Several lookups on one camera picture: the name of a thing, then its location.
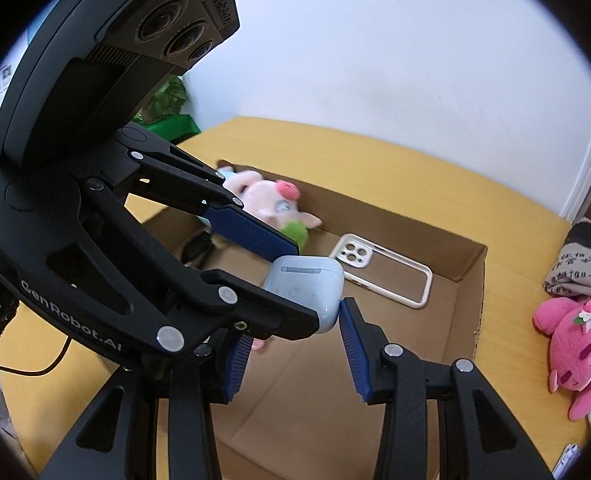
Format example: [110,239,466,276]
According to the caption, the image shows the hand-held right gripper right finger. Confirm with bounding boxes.
[338,297,553,480]

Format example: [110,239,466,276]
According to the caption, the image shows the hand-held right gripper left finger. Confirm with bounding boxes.
[38,330,256,480]

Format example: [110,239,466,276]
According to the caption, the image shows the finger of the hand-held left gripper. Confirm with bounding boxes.
[0,177,322,372]
[118,127,301,261]

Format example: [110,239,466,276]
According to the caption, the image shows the white earbuds case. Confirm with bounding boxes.
[263,255,345,335]

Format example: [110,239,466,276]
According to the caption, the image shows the black sunglasses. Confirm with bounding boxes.
[182,232,216,269]

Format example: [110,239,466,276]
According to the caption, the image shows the brown cardboard box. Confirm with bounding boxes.
[120,160,489,480]

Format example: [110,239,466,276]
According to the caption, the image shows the white clear phone case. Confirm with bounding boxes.
[329,232,434,310]

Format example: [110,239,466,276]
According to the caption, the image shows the pink pig plush toy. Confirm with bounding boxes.
[216,162,324,257]

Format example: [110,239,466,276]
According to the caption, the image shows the large green potted plant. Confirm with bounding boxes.
[143,75,189,122]

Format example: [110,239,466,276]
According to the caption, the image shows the green cloth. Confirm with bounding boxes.
[134,112,202,144]

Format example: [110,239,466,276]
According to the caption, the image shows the magenta plush toy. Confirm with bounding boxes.
[533,296,591,422]

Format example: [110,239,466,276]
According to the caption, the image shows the beige printed cloth bag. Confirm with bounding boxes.
[543,219,591,307]

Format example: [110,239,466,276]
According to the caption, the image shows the white power strip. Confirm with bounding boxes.
[553,442,584,480]

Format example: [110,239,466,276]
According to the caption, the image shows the thin black cable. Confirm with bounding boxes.
[0,335,72,377]

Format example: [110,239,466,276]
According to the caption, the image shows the white door frame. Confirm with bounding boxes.
[559,95,591,222]

